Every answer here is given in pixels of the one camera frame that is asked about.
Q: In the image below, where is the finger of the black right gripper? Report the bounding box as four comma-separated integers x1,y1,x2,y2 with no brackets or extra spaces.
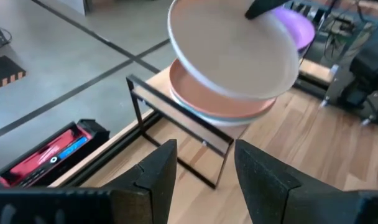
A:
244,0,291,20

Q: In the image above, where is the red and black tool case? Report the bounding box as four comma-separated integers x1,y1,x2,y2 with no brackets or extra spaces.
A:
0,118,111,189

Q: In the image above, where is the peach plate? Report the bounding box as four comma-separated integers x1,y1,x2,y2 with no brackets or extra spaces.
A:
169,58,277,119

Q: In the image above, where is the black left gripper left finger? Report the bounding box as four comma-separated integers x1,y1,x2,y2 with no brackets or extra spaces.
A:
0,139,178,224

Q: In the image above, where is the wooden shelf with black frame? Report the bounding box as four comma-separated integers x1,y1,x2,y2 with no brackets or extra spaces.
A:
126,58,249,190

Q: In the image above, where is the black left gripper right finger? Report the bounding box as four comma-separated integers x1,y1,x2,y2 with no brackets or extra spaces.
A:
234,139,378,224

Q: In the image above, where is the off-white plate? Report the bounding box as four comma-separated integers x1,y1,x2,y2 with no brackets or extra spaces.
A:
167,0,300,100

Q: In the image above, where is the black mat with orange stripes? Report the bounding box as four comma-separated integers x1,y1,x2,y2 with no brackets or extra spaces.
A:
0,55,27,92

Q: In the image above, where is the lilac plate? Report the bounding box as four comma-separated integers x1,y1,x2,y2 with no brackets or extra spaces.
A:
271,6,316,58

